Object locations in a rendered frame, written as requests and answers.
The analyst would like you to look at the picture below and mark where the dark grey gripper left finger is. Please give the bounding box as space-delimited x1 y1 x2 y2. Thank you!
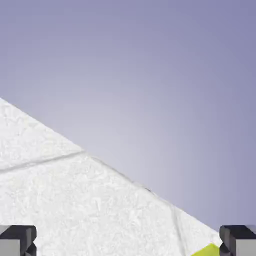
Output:
0 224 38 256

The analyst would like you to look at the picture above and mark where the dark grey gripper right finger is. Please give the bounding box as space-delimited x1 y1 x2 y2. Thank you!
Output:
218 224 256 256

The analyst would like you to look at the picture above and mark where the large yellow-green box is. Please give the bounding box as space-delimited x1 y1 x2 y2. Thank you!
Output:
189 243 221 256

